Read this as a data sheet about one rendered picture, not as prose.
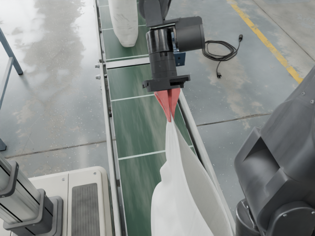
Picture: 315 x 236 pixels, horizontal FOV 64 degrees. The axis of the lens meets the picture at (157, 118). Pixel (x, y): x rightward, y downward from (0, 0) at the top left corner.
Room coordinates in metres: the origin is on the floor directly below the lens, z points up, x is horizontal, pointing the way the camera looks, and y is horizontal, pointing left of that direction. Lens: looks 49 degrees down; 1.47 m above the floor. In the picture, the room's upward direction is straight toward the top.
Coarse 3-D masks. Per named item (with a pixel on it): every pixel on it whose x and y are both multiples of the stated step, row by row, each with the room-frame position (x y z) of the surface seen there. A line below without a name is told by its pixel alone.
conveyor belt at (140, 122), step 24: (120, 72) 1.35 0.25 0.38; (144, 72) 1.35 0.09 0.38; (120, 96) 1.11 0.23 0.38; (144, 96) 1.11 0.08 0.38; (120, 120) 0.92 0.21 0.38; (144, 120) 0.92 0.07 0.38; (120, 144) 0.75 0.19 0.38; (144, 144) 0.75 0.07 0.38; (120, 168) 0.61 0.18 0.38; (144, 168) 0.61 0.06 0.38; (144, 192) 0.49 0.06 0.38; (144, 216) 0.38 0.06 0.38
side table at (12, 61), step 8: (0, 32) 1.79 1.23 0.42; (0, 40) 1.78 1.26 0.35; (8, 48) 1.79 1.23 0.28; (8, 56) 1.78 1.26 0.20; (8, 64) 1.68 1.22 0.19; (16, 64) 1.79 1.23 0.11; (8, 72) 1.58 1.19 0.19; (0, 88) 1.39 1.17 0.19; (0, 96) 1.30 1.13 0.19; (0, 104) 1.24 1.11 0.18; (0, 144) 0.97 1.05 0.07
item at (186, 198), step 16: (176, 128) 0.34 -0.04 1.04; (176, 144) 0.30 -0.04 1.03; (176, 160) 0.29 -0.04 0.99; (192, 160) 0.27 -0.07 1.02; (176, 176) 0.27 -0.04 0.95; (192, 176) 0.26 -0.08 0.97; (208, 176) 0.22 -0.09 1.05; (160, 192) 0.29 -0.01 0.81; (176, 192) 0.25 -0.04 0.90; (192, 192) 0.25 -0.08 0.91; (208, 192) 0.21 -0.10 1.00; (160, 208) 0.25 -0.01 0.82; (176, 208) 0.23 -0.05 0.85; (192, 208) 0.17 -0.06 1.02; (208, 208) 0.19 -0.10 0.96; (224, 208) 0.16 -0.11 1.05; (160, 224) 0.22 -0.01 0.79; (176, 224) 0.20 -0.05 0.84; (192, 224) 0.16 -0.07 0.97; (208, 224) 0.18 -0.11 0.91; (224, 224) 0.14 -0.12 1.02
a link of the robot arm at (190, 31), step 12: (144, 0) 0.51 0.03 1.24; (156, 0) 0.50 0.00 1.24; (144, 12) 0.50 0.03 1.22; (156, 12) 0.49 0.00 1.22; (156, 24) 0.48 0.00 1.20; (180, 24) 0.49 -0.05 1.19; (192, 24) 0.49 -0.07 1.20; (180, 36) 0.47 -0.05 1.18; (192, 36) 0.47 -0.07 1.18; (180, 48) 0.47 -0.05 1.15; (192, 48) 0.47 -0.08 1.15
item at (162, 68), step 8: (152, 56) 0.46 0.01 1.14; (160, 56) 0.46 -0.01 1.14; (168, 56) 0.45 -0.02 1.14; (152, 64) 0.45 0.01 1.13; (160, 64) 0.44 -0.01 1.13; (168, 64) 0.44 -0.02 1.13; (152, 72) 0.44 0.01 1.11; (160, 72) 0.43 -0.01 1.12; (168, 72) 0.43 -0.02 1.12; (176, 72) 0.44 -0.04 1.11; (152, 80) 0.41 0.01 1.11; (160, 80) 0.41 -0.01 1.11; (176, 80) 0.42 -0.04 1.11; (184, 80) 0.42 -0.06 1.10
